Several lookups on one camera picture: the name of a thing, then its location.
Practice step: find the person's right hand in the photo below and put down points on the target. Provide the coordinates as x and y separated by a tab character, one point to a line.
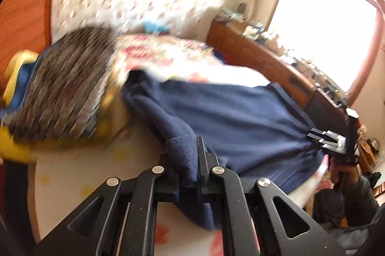
341	176

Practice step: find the yellow plush toy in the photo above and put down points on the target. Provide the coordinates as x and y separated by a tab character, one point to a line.
18	141

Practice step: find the navy medallion patterned blanket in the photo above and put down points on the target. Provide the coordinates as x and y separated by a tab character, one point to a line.
63	78

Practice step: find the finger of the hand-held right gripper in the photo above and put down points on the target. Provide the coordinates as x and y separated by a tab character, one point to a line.
326	146
320	134

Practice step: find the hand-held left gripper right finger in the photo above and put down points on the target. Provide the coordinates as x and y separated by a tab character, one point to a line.
207	172

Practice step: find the window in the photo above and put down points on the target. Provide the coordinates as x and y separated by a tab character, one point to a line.
327	24

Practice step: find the cream floral bed sheet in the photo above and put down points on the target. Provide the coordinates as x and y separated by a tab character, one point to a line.
81	172

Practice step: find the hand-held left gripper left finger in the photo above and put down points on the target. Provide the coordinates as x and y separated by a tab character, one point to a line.
141	193

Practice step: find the wooden slatted wardrobe door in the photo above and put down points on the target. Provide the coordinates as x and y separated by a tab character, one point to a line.
27	3

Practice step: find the navy blue printed t-shirt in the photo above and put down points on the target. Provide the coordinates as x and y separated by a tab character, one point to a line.
234	123

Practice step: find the wooden cabinet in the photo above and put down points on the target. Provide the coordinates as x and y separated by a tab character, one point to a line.
249	51

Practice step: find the blue plastic bag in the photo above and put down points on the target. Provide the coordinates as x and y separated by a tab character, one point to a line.
153	27

